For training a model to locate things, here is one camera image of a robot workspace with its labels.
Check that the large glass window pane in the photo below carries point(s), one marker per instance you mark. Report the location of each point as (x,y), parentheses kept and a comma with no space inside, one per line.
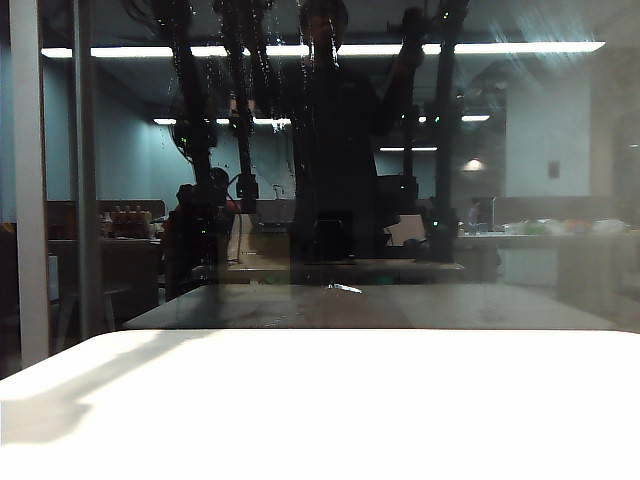
(550,250)

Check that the grey metal window post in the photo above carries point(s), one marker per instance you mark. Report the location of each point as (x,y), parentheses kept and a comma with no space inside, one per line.
(87,200)

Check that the white window frame pillar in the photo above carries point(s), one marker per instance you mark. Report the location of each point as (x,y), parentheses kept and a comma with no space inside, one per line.
(29,200)

